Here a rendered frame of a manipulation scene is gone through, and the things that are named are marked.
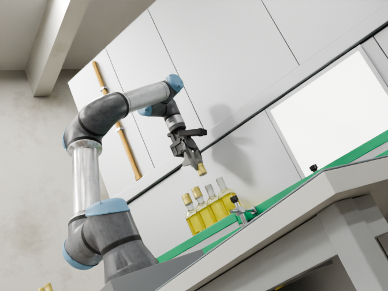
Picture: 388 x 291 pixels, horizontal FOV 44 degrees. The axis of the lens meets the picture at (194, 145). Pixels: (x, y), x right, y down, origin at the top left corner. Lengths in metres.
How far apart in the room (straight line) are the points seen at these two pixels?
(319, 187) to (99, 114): 1.06
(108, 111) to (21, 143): 4.04
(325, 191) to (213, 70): 1.56
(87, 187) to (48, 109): 4.44
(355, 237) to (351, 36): 1.30
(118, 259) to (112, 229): 0.08
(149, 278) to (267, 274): 0.49
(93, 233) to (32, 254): 3.73
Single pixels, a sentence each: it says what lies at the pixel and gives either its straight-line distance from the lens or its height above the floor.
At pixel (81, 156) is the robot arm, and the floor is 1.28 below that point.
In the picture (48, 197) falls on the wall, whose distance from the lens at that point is 5.33.
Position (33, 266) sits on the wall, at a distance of 5.02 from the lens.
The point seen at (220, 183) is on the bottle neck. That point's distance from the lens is 1.86.
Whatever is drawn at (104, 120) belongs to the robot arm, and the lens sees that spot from 1.59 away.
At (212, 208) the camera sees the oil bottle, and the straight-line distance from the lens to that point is 1.86.
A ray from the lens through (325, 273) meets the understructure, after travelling 1.88.
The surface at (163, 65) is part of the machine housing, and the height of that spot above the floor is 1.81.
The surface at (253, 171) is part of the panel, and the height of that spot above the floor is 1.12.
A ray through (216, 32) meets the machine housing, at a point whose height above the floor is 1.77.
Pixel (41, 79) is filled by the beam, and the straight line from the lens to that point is 5.73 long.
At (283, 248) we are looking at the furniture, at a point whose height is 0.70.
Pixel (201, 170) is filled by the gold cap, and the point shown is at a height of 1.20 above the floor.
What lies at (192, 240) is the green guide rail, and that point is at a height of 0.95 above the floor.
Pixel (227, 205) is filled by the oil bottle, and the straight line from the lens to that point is 1.83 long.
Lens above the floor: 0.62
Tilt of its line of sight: 21 degrees up
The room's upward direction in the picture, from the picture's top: 24 degrees counter-clockwise
